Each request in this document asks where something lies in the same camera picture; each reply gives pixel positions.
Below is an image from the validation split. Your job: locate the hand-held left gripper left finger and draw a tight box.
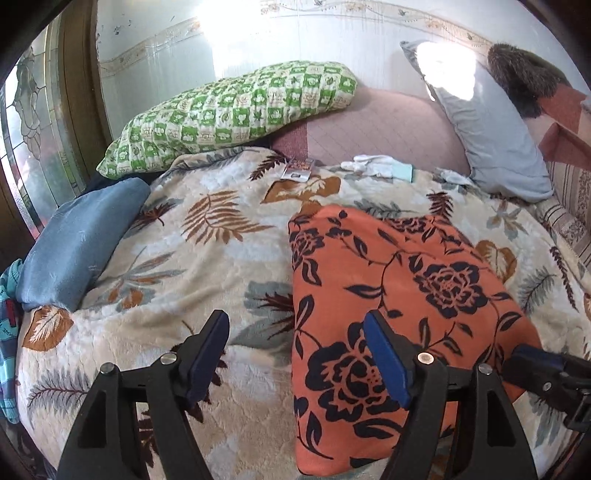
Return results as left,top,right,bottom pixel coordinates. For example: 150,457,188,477
55,310,230,480

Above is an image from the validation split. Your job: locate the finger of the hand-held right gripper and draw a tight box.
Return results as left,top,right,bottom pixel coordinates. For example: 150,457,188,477
502,344,591,433

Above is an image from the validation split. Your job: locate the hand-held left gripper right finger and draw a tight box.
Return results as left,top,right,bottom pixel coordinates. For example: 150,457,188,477
364,310,539,480

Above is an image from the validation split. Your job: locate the orange floral cloth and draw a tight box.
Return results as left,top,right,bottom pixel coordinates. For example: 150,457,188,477
287,204,543,476

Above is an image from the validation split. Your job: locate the leaf-print fleece blanket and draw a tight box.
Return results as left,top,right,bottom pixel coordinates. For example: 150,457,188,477
16,148,591,480

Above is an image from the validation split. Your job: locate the blue pillow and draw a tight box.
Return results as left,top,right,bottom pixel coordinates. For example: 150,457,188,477
16,178,152,312

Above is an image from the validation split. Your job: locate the striped patterned cover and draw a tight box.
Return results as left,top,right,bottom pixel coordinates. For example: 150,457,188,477
524,85,591,278

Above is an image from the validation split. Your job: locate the white crumpled cloth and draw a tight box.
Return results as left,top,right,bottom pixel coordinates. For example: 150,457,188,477
434,168,474,188

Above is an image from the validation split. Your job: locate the white sock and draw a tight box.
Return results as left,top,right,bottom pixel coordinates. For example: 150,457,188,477
341,154,398,180

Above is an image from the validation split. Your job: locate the teal striped cloth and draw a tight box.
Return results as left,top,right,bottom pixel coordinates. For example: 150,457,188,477
0,258,25,424

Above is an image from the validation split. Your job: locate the small printed packet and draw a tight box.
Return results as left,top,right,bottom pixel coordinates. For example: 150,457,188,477
281,157,315,182

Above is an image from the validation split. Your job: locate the grey pillow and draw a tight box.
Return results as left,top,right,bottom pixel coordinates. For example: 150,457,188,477
399,39,555,204

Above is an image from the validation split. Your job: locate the pink quilted bed sheet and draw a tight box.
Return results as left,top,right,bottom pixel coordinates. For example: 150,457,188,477
270,83,472,178

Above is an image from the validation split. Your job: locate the green checked pillow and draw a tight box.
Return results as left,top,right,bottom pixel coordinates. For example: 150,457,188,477
96,60,358,181

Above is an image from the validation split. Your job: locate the patterned glass window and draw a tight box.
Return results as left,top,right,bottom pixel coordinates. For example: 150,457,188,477
0,28,88,236

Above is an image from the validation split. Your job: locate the dark fur-trimmed garment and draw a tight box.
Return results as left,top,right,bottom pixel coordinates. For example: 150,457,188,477
487,42,573,118

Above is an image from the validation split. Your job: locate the wooden window frame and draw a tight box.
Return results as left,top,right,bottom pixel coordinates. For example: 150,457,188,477
58,0,114,162

